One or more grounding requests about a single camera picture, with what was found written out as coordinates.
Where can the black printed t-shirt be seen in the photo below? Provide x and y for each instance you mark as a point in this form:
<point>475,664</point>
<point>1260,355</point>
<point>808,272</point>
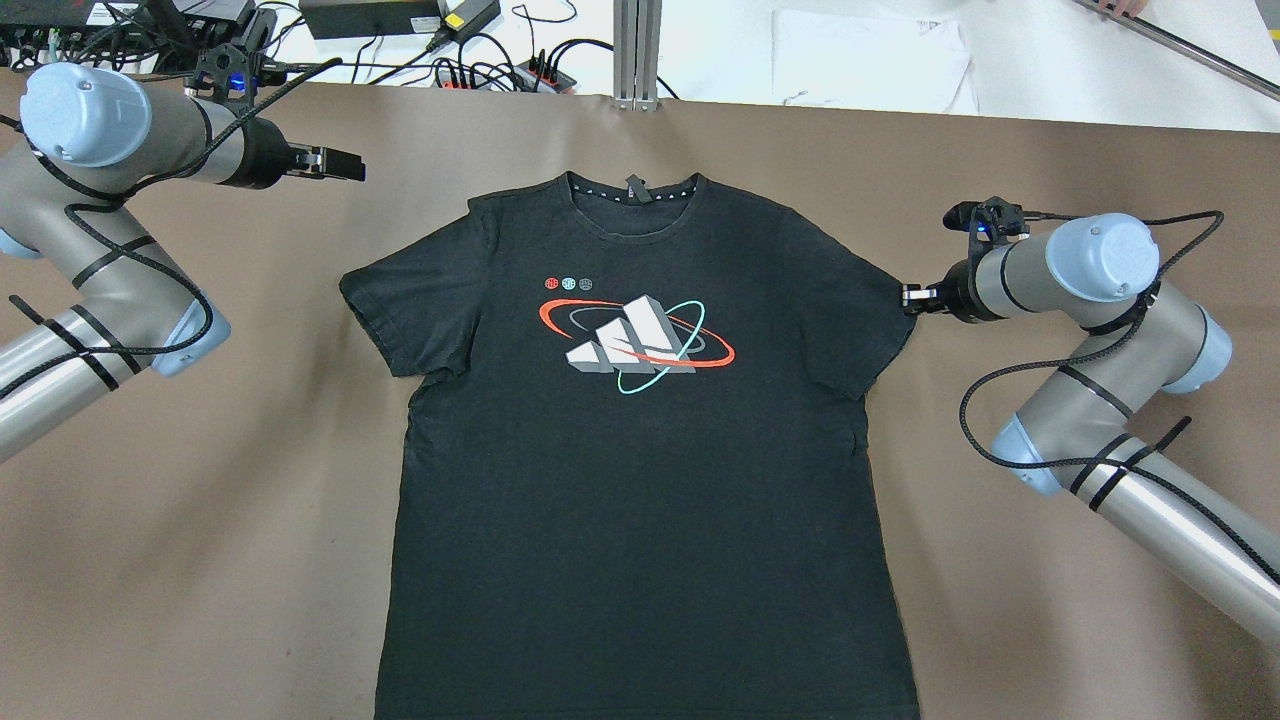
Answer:
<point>636,479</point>

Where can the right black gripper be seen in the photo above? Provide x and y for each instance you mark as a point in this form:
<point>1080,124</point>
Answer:
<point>961,293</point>

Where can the aluminium frame post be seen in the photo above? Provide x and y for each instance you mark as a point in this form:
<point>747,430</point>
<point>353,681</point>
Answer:
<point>636,45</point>

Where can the metal rod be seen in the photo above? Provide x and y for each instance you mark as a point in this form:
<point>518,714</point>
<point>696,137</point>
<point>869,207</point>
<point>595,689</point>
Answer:
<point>1219,64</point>

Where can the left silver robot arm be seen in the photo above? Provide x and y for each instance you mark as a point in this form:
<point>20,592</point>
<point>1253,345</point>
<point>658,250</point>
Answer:
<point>91,140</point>

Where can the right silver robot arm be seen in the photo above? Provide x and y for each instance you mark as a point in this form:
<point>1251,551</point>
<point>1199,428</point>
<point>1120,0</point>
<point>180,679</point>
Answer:
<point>1142,337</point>

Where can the red black power strip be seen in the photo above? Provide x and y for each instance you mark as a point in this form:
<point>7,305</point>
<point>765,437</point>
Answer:
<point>535,76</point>

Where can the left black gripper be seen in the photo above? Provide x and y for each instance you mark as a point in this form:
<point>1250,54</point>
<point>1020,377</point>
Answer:
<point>264,160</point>

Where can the white paper sheet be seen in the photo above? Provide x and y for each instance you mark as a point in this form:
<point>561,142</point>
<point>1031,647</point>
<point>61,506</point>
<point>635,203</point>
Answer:
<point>838,60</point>

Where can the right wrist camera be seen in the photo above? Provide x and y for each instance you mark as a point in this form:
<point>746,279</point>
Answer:
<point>994,218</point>

